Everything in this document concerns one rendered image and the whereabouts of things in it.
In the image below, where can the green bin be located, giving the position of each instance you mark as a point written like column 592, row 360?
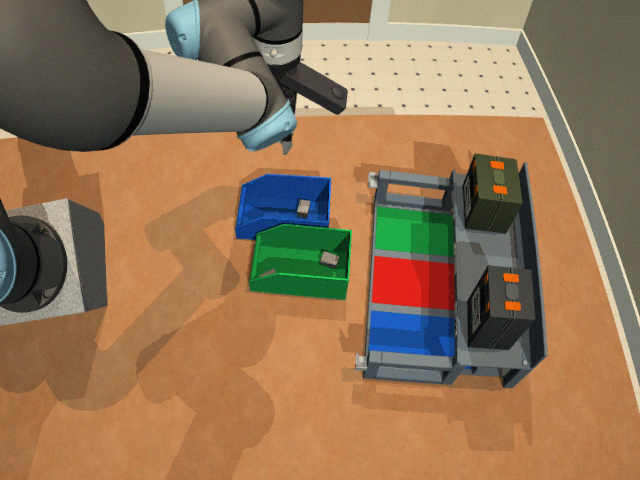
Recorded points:
column 294, row 252

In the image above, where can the blue bin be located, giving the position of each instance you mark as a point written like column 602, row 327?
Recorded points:
column 278, row 196

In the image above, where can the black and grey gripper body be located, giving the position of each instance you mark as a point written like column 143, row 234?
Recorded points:
column 277, row 71

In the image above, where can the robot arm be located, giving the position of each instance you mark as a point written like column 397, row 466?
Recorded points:
column 69, row 83

